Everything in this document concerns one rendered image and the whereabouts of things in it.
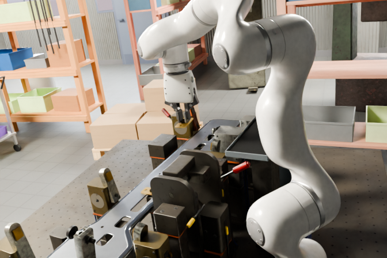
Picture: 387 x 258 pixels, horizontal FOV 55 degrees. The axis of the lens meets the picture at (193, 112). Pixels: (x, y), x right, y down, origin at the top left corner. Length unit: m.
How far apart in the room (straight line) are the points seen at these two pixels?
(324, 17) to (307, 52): 6.86
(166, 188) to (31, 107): 4.48
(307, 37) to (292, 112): 0.15
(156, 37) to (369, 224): 1.11
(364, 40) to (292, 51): 6.08
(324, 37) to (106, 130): 5.02
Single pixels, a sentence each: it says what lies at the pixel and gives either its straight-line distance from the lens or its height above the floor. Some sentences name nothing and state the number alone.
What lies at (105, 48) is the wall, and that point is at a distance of 9.27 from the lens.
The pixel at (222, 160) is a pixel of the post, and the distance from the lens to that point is 1.26.
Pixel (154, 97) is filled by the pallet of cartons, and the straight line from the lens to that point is 4.02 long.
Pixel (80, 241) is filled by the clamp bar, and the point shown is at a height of 1.21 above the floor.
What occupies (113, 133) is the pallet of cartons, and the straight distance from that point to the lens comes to 3.93.
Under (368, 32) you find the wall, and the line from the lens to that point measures 6.84.
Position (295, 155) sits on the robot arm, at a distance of 0.82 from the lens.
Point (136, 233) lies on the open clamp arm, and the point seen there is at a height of 1.09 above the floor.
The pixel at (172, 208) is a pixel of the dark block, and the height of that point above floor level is 1.12.
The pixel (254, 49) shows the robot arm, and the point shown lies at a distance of 0.72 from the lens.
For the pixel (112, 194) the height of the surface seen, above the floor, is 1.02.
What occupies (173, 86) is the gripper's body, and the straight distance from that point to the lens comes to 1.20.
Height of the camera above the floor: 1.68
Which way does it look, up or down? 19 degrees down
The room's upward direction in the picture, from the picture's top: 7 degrees counter-clockwise
